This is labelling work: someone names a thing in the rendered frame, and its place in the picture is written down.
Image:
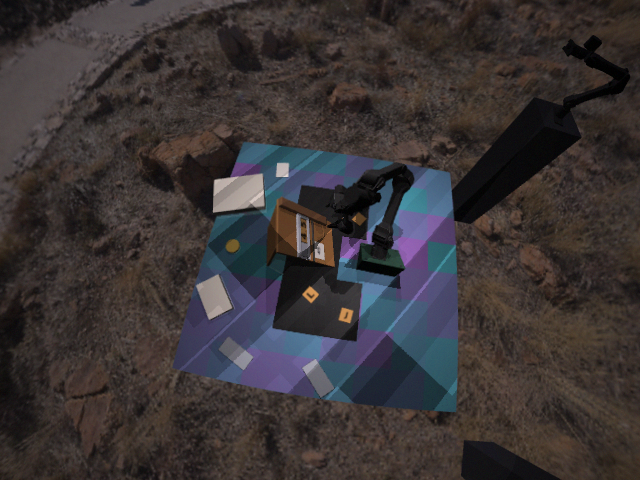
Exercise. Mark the white number card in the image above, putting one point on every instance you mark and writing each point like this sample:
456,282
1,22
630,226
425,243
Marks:
319,250

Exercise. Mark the yellow flat disc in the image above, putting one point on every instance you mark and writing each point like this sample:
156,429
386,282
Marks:
232,246

